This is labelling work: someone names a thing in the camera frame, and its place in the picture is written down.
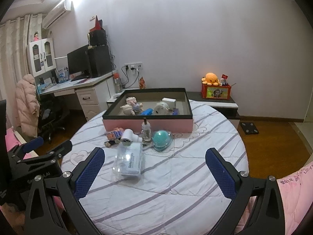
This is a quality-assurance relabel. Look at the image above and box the black bathroom scale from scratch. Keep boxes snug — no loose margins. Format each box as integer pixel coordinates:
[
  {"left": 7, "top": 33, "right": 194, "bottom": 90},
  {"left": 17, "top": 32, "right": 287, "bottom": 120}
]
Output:
[{"left": 240, "top": 121, "right": 259, "bottom": 136}]

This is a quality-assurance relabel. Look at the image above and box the red triangular flag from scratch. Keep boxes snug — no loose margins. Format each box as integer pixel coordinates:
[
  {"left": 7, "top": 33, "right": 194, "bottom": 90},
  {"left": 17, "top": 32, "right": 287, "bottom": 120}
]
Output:
[{"left": 89, "top": 15, "right": 103, "bottom": 32}]

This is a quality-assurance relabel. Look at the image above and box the blue white box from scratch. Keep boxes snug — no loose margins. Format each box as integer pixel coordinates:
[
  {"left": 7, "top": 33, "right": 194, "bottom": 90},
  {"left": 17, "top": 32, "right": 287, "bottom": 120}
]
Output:
[{"left": 56, "top": 67, "right": 67, "bottom": 82}]

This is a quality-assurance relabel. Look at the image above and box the black white low cabinet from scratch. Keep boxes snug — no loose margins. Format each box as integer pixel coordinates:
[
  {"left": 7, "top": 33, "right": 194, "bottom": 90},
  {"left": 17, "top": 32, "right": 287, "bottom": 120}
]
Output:
[{"left": 186, "top": 91, "right": 241, "bottom": 128}]

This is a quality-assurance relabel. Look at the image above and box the colourful puzzle cube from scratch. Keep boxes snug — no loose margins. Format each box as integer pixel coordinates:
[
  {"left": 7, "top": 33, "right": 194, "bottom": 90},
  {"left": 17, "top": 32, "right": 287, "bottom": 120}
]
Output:
[{"left": 106, "top": 127, "right": 123, "bottom": 141}]

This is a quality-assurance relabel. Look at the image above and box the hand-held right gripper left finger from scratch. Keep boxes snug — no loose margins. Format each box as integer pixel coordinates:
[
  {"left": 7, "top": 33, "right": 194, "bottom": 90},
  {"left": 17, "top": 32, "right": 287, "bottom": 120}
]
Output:
[{"left": 24, "top": 147, "right": 105, "bottom": 235}]

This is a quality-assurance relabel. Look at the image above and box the black office chair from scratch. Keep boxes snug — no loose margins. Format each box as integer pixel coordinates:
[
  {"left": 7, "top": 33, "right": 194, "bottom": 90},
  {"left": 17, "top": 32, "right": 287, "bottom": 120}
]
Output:
[{"left": 37, "top": 95, "right": 70, "bottom": 144}]

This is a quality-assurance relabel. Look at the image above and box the light curtain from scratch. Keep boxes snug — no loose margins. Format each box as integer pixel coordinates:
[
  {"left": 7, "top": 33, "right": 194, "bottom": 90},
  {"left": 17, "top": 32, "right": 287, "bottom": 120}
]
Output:
[{"left": 0, "top": 15, "right": 31, "bottom": 128}]

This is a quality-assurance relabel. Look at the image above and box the white striped bedsheet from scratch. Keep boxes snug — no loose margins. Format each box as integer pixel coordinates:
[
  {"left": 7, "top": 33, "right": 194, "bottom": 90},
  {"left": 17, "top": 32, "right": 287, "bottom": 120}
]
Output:
[{"left": 61, "top": 99, "right": 248, "bottom": 235}]

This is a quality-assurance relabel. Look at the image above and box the small glass bottle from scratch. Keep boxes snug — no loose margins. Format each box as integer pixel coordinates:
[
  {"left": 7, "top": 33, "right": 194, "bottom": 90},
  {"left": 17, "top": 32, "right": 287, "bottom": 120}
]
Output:
[{"left": 141, "top": 118, "right": 152, "bottom": 144}]

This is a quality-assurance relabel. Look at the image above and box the white air conditioner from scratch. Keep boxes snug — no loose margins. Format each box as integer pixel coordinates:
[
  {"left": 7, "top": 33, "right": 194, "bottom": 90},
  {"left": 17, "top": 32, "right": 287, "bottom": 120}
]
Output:
[{"left": 42, "top": 0, "right": 72, "bottom": 29}]

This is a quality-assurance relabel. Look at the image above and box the white round-headed figurine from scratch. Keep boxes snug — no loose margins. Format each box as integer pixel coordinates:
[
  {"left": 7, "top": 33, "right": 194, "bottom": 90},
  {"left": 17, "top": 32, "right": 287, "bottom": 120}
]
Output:
[{"left": 154, "top": 101, "right": 170, "bottom": 115}]

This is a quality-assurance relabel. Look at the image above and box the tan chubby doll figure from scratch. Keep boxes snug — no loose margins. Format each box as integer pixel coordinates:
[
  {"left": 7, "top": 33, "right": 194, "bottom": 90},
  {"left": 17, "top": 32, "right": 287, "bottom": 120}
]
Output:
[{"left": 121, "top": 104, "right": 136, "bottom": 115}]

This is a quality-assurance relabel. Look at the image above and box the black computer tower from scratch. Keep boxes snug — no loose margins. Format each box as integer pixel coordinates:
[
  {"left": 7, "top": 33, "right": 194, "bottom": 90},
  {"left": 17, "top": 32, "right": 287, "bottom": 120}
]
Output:
[{"left": 88, "top": 45, "right": 112, "bottom": 77}]

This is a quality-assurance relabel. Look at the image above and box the orange octopus plush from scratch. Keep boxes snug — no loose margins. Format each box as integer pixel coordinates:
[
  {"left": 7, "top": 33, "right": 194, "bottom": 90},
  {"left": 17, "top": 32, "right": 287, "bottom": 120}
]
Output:
[{"left": 201, "top": 72, "right": 222, "bottom": 86}]

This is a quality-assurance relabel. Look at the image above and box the teal dome toy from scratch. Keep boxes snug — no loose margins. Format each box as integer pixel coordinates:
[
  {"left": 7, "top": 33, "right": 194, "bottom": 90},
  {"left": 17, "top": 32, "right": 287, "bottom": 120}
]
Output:
[{"left": 152, "top": 130, "right": 174, "bottom": 152}]

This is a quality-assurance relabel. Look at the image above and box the pink storage box black rim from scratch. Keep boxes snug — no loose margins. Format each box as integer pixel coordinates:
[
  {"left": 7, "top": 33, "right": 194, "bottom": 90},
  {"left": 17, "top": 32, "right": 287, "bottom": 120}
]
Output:
[{"left": 102, "top": 88, "right": 194, "bottom": 133}]

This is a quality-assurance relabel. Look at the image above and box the clear bottle red cap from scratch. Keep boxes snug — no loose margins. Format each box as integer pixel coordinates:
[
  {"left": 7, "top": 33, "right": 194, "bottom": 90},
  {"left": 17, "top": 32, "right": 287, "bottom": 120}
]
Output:
[{"left": 114, "top": 73, "right": 123, "bottom": 93}]

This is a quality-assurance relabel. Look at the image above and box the pink puffer jacket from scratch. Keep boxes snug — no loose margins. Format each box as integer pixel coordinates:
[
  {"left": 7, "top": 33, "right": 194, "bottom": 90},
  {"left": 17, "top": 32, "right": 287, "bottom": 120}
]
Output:
[{"left": 15, "top": 74, "right": 41, "bottom": 137}]

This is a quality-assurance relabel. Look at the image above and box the white desk with drawers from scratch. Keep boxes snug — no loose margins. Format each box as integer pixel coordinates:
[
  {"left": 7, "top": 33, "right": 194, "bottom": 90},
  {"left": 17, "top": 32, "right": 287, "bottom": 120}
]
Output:
[{"left": 39, "top": 71, "right": 118, "bottom": 121}]

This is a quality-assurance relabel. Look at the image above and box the white square charger box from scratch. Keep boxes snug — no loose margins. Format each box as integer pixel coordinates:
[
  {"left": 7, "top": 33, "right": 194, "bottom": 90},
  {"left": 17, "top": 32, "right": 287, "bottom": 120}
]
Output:
[{"left": 162, "top": 97, "right": 177, "bottom": 109}]

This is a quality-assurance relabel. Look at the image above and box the pink printed quilt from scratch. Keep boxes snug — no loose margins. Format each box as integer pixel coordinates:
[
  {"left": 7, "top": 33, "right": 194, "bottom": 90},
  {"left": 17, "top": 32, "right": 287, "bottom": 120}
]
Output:
[{"left": 276, "top": 160, "right": 313, "bottom": 235}]

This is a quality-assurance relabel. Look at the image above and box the red cartoon storage box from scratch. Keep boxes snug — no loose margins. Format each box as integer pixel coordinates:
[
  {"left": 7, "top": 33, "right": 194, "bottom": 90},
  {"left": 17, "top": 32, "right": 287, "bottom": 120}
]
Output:
[{"left": 201, "top": 82, "right": 231, "bottom": 100}]

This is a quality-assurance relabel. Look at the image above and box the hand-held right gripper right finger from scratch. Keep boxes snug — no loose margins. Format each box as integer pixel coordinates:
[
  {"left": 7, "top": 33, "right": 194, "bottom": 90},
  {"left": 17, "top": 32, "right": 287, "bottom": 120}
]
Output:
[{"left": 205, "top": 148, "right": 285, "bottom": 235}]

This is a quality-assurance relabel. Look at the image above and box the white wall power outlet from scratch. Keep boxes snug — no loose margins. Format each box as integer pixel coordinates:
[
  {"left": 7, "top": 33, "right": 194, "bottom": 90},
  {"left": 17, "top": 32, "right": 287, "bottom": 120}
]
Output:
[{"left": 124, "top": 62, "right": 143, "bottom": 71}]

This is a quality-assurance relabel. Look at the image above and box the white glass-door cabinet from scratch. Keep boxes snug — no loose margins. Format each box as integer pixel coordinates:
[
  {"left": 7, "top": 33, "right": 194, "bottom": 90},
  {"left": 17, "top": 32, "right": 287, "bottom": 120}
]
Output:
[{"left": 26, "top": 38, "right": 57, "bottom": 77}]

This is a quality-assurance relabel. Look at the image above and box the black power cable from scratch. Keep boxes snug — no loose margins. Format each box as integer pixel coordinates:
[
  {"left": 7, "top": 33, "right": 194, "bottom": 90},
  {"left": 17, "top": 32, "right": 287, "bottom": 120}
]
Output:
[{"left": 121, "top": 66, "right": 140, "bottom": 89}]

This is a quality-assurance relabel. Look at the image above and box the pink bedding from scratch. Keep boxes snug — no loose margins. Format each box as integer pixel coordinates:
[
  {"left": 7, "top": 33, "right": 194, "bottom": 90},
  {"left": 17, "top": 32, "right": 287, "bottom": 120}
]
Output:
[{"left": 5, "top": 127, "right": 37, "bottom": 158}]

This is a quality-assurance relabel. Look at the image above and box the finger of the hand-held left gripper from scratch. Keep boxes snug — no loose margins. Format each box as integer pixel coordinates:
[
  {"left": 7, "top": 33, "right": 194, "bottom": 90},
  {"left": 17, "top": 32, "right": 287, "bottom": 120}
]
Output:
[
  {"left": 17, "top": 140, "right": 73, "bottom": 167},
  {"left": 15, "top": 136, "right": 44, "bottom": 163}
]

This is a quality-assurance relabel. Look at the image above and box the black speaker box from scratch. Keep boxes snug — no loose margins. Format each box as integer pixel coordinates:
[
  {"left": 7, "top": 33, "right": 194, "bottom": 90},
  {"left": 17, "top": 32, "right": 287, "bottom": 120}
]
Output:
[{"left": 88, "top": 29, "right": 107, "bottom": 47}]

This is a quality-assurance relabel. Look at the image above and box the small dark toy car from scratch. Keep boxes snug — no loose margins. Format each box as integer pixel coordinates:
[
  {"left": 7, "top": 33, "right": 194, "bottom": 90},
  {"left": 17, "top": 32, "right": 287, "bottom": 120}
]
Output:
[{"left": 104, "top": 139, "right": 121, "bottom": 148}]

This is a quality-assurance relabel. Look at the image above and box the black computer monitor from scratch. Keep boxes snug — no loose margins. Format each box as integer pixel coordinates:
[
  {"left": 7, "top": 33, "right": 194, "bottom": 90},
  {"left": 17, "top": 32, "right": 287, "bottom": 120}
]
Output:
[{"left": 67, "top": 44, "right": 90, "bottom": 77}]

